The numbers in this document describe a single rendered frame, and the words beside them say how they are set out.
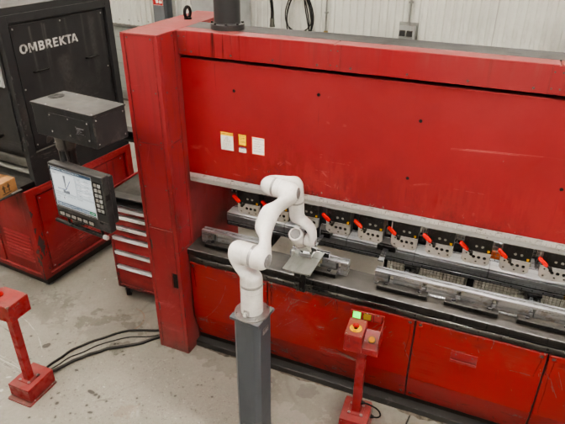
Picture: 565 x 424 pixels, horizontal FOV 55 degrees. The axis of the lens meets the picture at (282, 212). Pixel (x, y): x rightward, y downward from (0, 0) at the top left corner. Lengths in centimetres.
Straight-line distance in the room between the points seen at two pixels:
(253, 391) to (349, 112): 165
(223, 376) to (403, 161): 202
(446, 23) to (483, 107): 435
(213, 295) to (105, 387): 97
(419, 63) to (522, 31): 425
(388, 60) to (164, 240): 186
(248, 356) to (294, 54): 165
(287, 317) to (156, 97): 164
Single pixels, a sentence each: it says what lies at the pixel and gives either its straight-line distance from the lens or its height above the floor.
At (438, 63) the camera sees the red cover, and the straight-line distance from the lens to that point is 283.
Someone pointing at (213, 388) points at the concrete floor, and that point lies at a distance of 400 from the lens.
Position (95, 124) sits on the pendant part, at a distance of 311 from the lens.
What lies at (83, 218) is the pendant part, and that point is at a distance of 346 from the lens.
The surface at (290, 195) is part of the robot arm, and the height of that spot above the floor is 162.
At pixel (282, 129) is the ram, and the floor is 179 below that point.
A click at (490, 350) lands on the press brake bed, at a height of 69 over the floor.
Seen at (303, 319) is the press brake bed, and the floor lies 54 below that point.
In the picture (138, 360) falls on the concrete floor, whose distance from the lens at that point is 429.
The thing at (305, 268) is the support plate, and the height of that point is 100.
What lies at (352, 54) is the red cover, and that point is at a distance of 292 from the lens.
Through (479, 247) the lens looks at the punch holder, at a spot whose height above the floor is 128.
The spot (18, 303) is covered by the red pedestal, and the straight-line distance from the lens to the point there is 376.
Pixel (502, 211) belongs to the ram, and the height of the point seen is 152.
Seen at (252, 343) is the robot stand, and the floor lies 86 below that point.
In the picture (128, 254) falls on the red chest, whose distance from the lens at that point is 455.
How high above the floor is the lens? 289
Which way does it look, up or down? 29 degrees down
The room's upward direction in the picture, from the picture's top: straight up
